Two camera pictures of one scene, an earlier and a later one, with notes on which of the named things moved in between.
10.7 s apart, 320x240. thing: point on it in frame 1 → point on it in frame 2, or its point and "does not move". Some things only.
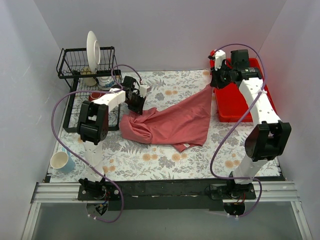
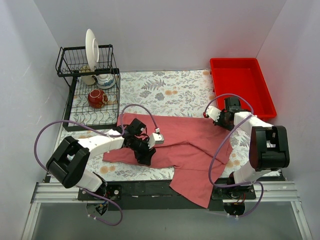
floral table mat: x=219 y=157 does not move
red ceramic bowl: x=94 y=95 does not move
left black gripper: x=136 y=100 → x=143 y=154
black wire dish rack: x=91 y=71 does not move
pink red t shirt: x=183 y=123 → x=196 y=152
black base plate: x=165 y=195 does not move
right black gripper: x=216 y=78 → x=223 y=119
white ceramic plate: x=93 y=51 does not move
